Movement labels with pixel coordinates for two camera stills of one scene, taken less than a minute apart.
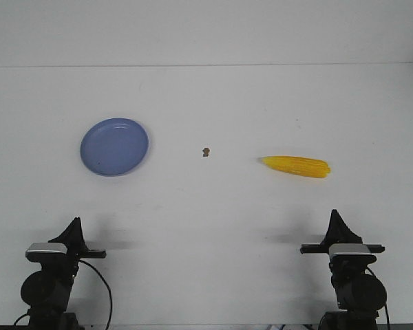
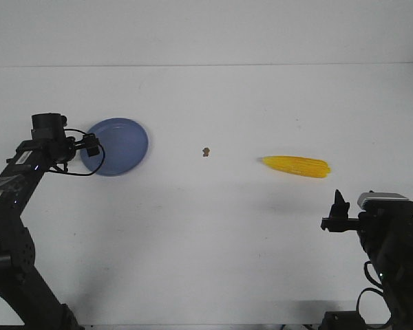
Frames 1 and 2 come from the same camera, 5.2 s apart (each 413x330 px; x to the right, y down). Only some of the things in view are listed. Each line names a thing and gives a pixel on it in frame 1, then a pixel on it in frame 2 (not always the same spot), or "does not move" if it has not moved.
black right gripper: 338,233 to 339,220
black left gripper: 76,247 to 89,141
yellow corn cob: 298,165 does not move
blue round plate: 113,146 does not move
